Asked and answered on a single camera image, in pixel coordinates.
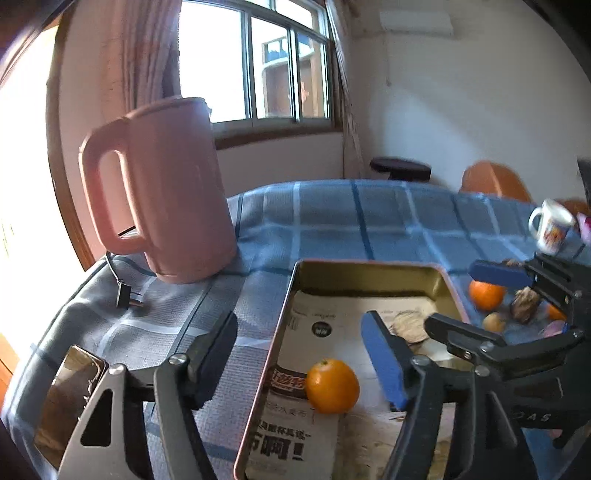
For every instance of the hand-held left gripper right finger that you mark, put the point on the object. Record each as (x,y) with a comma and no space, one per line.
(383,364)

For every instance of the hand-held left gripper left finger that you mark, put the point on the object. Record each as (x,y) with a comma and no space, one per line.
(212,355)

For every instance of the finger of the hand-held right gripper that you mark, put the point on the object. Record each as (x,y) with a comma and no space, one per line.
(457,332)
(501,273)

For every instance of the orange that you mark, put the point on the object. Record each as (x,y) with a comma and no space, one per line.
(487,297)
(332,386)
(554,314)

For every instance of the small yellow-brown fruit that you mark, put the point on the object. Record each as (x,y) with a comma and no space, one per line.
(494,321)

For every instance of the gold metal tin box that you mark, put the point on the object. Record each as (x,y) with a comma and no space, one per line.
(369,277)

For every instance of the brown muffin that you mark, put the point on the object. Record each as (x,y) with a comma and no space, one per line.
(525,305)

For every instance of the tan dried slice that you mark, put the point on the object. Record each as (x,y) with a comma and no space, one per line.
(408,327)

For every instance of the white printed mug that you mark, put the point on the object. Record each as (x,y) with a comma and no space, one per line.
(554,230)

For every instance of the printed newspaper sheet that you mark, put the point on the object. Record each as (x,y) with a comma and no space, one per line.
(323,332)

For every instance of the brown leather armchair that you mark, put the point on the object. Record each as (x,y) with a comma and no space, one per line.
(494,182)

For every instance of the pink floral cloth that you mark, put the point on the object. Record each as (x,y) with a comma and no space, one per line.
(586,226)

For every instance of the blue plaid tablecloth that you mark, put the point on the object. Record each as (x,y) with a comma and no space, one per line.
(369,221)

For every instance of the dark round stool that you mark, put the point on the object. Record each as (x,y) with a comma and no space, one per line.
(399,167)

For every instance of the pink electric kettle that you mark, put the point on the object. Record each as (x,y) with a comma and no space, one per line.
(175,184)

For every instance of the pale curtain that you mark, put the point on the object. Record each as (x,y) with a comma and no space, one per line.
(344,92)

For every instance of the sliding glass window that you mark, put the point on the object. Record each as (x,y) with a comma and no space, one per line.
(212,60)

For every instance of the pink curtain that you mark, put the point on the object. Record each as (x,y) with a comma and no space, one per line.
(147,46)

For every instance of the brown wooden door frame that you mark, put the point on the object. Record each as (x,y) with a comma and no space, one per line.
(60,184)

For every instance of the white wall air conditioner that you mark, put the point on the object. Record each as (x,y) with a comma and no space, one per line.
(415,23)

